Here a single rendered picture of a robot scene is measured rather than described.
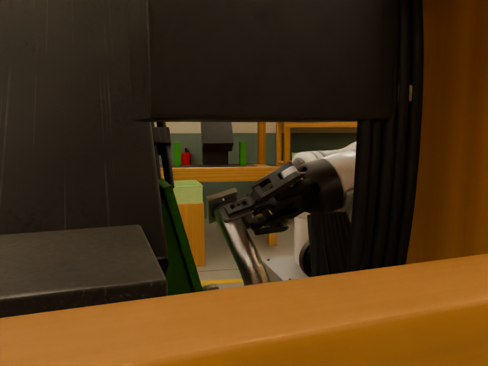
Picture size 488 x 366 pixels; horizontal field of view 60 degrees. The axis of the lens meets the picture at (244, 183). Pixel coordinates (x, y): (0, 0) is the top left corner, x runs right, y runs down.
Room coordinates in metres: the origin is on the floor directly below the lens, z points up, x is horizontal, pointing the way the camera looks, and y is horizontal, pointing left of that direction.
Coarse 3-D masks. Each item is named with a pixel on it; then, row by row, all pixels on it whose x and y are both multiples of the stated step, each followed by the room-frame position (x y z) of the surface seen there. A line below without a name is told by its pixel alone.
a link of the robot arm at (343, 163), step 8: (336, 152) 0.59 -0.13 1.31; (344, 152) 0.58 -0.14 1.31; (352, 152) 0.58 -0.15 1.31; (328, 160) 0.56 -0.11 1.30; (336, 160) 0.56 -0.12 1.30; (344, 160) 0.56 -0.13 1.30; (352, 160) 0.56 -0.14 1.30; (336, 168) 0.55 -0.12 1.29; (344, 168) 0.55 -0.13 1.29; (352, 168) 0.55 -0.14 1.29; (344, 176) 0.55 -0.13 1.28; (352, 176) 0.55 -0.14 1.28; (344, 184) 0.54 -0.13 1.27; (352, 184) 0.55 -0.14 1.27; (344, 192) 0.55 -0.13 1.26; (352, 192) 0.54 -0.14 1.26; (344, 200) 0.55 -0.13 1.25; (352, 200) 0.53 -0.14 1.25; (344, 208) 0.56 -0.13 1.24
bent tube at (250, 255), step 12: (228, 192) 0.53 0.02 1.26; (216, 204) 0.53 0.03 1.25; (216, 216) 0.53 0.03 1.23; (228, 228) 0.51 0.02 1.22; (240, 228) 0.51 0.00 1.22; (228, 240) 0.50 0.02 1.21; (240, 240) 0.49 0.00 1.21; (252, 240) 0.50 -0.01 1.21; (240, 252) 0.49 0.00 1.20; (252, 252) 0.49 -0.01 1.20; (240, 264) 0.48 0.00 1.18; (252, 264) 0.48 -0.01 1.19; (252, 276) 0.47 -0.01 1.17; (264, 276) 0.48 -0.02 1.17
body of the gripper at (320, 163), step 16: (320, 160) 0.57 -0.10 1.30; (304, 176) 0.54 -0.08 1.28; (320, 176) 0.54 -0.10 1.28; (336, 176) 0.54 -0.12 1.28; (288, 192) 0.53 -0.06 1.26; (304, 192) 0.54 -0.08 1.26; (320, 192) 0.53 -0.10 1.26; (336, 192) 0.54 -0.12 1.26; (288, 208) 0.56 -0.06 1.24; (304, 208) 0.58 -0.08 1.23; (320, 208) 0.54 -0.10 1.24; (336, 208) 0.56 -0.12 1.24
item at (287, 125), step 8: (280, 128) 6.14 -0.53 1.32; (288, 128) 5.72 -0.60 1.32; (280, 136) 6.14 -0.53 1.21; (288, 136) 5.72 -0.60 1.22; (280, 144) 6.14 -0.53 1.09; (288, 144) 5.72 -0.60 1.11; (280, 152) 6.14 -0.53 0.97; (288, 152) 5.72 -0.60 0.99; (296, 152) 6.19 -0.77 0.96; (280, 160) 6.15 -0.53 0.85; (288, 160) 5.72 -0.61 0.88
